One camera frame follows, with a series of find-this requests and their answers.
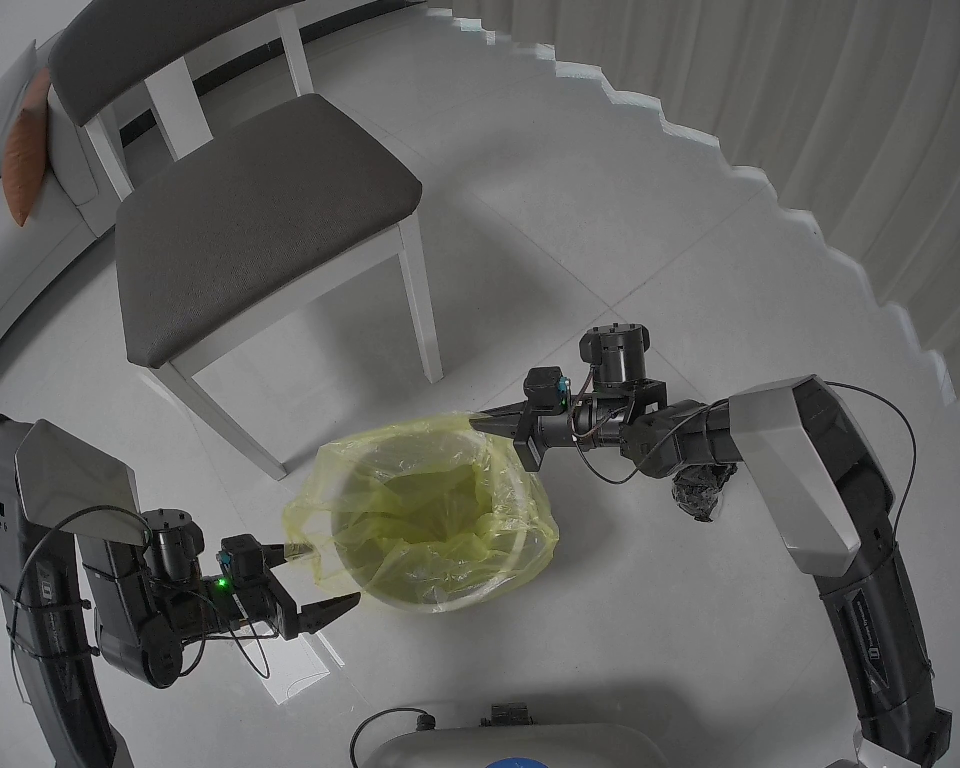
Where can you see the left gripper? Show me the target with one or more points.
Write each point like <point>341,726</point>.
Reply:
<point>277,600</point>

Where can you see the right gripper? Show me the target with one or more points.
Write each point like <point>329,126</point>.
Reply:
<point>559,431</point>

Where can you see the yellow plastic bag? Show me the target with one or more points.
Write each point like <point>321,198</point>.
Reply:
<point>420,525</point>

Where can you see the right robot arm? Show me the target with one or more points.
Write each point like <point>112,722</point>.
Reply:
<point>795,465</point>

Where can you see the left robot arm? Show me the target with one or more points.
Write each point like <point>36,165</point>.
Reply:
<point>75,480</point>

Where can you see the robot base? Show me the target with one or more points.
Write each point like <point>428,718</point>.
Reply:
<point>525,742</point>

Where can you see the white trash bin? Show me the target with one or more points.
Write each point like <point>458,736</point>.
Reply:
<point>510,517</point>

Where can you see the crumpled black plastic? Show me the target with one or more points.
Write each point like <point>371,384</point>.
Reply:
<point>701,495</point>

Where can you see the white chair grey seat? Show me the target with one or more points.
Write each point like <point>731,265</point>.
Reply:
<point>262,210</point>

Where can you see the orange cushion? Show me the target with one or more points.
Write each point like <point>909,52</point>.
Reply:
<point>26,150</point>

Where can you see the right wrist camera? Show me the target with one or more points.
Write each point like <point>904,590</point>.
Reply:
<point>546,390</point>

